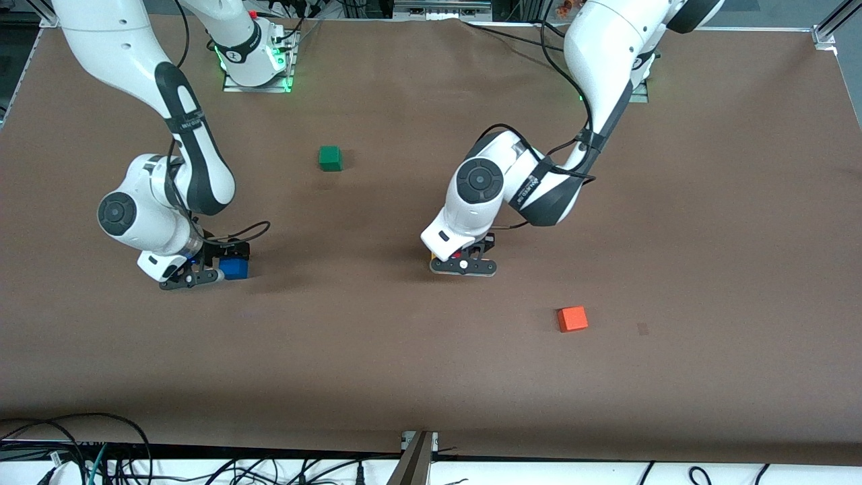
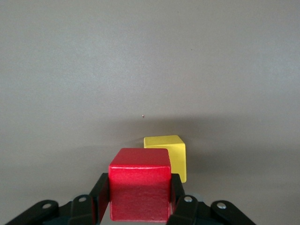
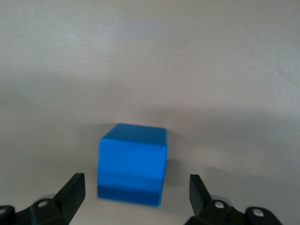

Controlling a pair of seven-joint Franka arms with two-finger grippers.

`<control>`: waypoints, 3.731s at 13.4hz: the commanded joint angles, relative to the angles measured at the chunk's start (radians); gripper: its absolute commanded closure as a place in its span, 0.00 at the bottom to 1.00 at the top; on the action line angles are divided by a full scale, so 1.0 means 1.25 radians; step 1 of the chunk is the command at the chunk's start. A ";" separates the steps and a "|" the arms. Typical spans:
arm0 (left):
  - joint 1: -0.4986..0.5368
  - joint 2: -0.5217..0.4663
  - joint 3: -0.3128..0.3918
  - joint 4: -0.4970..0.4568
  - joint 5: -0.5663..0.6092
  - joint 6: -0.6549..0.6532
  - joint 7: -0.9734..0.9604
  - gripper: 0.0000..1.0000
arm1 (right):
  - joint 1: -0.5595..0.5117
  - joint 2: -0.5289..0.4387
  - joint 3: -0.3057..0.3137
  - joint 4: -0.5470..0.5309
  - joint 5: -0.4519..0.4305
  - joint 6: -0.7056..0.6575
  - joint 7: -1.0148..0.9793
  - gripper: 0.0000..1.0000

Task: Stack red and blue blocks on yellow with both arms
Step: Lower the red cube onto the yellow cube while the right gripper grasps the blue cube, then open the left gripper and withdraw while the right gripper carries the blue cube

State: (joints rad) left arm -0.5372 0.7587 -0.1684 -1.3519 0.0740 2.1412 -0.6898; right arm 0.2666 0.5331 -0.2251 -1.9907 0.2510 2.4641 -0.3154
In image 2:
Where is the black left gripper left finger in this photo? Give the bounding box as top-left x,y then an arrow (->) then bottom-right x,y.
4,172 -> 111,225

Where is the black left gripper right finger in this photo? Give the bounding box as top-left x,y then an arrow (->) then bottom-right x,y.
166,173 -> 257,225

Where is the red wooden cube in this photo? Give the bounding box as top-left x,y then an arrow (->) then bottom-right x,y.
108,148 -> 171,223

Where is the yellow wooden cube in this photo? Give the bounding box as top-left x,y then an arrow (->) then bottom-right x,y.
143,135 -> 188,183

